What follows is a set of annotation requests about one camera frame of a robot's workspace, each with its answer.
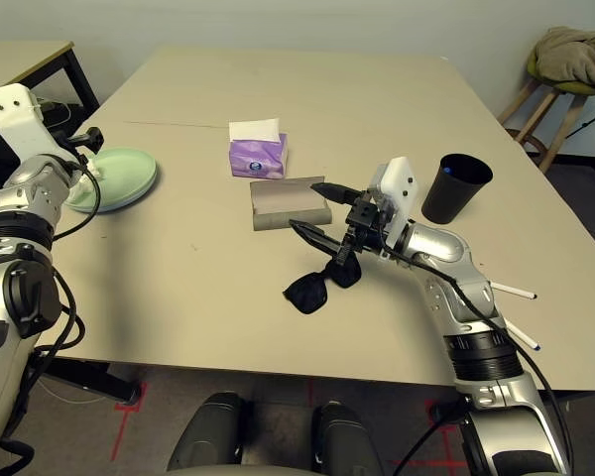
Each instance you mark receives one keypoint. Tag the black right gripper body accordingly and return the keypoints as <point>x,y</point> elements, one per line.
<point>367,223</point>

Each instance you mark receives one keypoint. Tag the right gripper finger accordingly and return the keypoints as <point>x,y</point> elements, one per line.
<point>334,192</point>
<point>322,240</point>

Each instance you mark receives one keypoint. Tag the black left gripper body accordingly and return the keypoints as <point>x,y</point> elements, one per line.
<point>77,141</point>

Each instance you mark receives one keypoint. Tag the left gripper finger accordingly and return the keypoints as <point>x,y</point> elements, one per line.
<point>95,140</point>

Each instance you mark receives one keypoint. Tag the light green plate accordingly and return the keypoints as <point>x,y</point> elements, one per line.
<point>124,173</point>

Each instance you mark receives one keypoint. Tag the grey glasses case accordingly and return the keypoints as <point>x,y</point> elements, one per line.
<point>282,198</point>

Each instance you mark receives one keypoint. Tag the black sunglasses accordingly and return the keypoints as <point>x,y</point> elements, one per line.
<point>307,297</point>

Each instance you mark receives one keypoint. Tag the blue cap whiteboard marker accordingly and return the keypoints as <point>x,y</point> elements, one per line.
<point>520,334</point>

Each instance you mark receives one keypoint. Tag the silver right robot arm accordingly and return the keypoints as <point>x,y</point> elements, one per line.
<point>446,253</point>

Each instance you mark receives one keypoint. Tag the light blue plate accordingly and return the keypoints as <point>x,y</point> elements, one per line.
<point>129,204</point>

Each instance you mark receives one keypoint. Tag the purple tissue pack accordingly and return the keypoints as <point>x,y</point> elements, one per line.
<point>258,158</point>

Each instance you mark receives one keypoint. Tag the black cup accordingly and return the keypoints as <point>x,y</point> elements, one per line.
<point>451,198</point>

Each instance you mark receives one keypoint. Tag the wooden stool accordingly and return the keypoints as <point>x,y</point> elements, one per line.
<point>535,119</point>

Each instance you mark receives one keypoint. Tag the dark grey right robot leg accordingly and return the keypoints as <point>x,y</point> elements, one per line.
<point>347,441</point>

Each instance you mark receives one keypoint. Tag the dark grey robot leg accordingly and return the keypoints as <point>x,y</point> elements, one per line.
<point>208,436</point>
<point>347,441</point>

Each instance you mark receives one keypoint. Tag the dark grey left robot leg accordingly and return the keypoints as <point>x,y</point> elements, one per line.
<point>208,436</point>

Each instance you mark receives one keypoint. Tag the beige jacket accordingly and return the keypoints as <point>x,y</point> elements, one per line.
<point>565,54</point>

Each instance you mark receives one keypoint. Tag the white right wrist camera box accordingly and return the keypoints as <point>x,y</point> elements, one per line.
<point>399,188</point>

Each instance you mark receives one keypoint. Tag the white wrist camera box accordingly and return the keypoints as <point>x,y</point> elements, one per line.
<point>399,188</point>
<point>15,119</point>

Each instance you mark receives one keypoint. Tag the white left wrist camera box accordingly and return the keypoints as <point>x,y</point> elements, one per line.
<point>15,119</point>

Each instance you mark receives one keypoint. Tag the beige side table black frame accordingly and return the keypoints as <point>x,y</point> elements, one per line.
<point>20,59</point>

